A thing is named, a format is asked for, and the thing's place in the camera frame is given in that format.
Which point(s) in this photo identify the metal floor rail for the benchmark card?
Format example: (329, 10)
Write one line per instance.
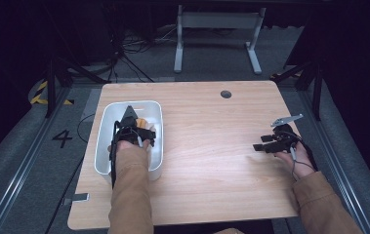
(26, 162)
(338, 169)

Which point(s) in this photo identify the white plastic bin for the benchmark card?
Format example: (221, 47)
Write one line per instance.
(106, 156)

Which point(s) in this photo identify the person's right hand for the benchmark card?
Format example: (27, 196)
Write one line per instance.
(299, 162)

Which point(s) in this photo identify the yellow-black hazard tape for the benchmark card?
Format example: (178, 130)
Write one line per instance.
(37, 97)

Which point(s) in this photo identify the black metal stand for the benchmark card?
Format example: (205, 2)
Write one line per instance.
(51, 87)
(317, 94)

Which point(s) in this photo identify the person's tan-clothed lap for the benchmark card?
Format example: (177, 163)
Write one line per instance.
(228, 231)

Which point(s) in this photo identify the grey metal desk frame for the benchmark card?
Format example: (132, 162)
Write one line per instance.
(220, 20)

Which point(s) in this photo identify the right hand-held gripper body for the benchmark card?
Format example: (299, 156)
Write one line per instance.
(283, 139)

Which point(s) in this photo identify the person's left hand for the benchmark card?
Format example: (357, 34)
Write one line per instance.
(129, 146)

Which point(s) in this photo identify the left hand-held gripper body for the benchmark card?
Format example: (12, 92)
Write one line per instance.
(127, 125)

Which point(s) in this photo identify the yellow-orange soft item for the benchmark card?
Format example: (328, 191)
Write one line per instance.
(141, 123)

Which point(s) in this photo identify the dark curtain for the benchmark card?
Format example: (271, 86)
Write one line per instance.
(358, 65)
(7, 58)

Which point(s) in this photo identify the grey metal bracket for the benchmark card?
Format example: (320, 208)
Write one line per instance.
(80, 197)

